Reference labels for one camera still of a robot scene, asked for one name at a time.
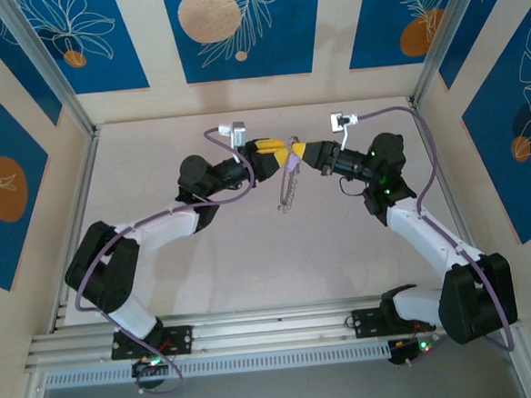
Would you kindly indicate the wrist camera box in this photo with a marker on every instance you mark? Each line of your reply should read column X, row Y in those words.
column 238, row 132
column 337, row 122

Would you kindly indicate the metal keyring with split rings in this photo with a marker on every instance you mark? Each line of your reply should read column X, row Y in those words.
column 288, row 193

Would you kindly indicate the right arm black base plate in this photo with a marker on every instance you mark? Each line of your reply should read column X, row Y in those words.
column 367, row 323

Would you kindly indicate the aluminium side rail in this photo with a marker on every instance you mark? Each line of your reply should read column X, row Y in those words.
column 453, row 204
column 75, row 185

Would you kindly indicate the long aluminium base rail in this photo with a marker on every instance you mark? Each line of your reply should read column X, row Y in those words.
column 274, row 328

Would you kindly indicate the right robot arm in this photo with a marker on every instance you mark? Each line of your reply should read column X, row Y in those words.
column 478, row 302

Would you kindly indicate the aluminium frame post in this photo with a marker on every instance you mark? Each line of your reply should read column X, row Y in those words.
column 441, row 41
column 51, row 73

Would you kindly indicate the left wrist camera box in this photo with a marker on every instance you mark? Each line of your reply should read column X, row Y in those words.
column 238, row 132

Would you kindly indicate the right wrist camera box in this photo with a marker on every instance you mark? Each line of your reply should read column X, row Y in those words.
column 337, row 122

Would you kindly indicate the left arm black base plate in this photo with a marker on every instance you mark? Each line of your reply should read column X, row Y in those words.
column 182, row 339

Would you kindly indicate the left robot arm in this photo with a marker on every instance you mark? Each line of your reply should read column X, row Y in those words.
column 106, row 274

